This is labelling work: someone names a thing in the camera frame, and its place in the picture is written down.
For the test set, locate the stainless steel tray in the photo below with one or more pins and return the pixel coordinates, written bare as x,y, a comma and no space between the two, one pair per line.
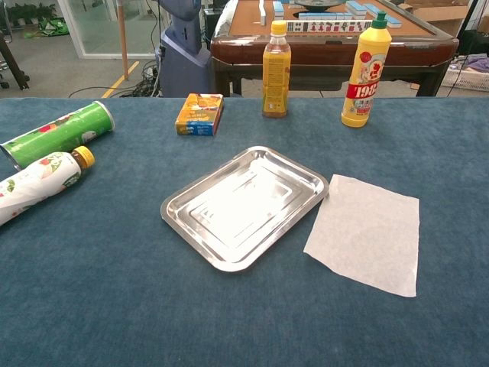
244,206

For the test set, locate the brown mahjong table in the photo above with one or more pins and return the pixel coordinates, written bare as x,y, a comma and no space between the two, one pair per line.
324,49

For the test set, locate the green chips can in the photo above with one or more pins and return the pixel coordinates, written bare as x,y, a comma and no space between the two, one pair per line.
57,135

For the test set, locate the black chair base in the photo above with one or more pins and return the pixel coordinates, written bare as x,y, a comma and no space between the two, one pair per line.
13,65

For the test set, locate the blue-backed mahjong tile row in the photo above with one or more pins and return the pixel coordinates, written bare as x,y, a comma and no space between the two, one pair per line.
324,15

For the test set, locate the cardboard box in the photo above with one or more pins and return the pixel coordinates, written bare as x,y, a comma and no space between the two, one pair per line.
443,17

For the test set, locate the yellow detergent bottle green cap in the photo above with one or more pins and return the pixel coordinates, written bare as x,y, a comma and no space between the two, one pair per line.
363,76

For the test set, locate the blue table cloth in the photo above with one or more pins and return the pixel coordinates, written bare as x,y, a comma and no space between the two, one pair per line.
114,306

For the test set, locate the yellow tea bottle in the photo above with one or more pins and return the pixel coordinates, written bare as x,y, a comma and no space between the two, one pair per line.
276,76

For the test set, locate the face-up mahjong tile row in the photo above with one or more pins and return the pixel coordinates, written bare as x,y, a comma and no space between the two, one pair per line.
328,26

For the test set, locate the orange snack box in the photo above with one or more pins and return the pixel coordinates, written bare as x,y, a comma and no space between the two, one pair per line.
198,114

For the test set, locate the wooden pole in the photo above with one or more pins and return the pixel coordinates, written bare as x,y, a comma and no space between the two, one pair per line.
123,38

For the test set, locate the blue machine base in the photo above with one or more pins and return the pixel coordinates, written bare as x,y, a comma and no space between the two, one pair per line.
183,65

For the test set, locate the white plastic basket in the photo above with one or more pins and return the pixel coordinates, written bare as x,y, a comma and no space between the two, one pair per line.
470,81

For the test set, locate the white paper sheet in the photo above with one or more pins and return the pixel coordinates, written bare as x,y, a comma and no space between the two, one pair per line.
366,233

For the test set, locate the white wrapped bottle yellow cap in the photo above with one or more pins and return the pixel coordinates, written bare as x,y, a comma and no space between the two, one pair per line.
38,179

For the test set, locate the green potted plants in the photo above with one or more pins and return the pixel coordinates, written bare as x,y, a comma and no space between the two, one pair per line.
30,12

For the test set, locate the green bag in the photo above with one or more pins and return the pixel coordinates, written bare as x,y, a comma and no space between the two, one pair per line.
53,27

